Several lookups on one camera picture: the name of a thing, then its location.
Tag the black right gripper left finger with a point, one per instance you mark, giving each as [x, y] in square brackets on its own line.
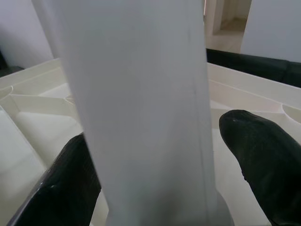
[61, 188]

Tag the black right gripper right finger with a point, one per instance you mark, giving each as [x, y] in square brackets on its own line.
[270, 169]

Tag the white ribbed plastic table top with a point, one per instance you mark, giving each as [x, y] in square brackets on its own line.
[35, 113]

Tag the white tapered plastic table leg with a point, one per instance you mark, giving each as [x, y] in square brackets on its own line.
[141, 94]

